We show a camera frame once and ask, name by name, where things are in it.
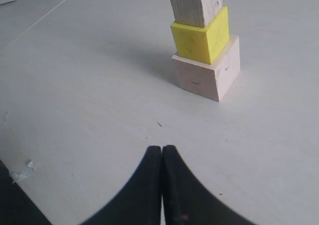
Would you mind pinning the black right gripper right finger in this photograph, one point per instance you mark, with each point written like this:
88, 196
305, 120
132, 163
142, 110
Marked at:
186, 201

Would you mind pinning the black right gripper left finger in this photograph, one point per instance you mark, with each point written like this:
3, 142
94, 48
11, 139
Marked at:
139, 200

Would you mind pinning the large pale wooden cube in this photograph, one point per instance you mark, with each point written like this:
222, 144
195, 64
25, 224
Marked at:
210, 80

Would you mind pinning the yellow cube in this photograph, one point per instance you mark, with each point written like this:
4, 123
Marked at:
202, 44

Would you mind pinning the medium wooden cube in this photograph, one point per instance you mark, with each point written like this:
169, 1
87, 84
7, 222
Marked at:
198, 13

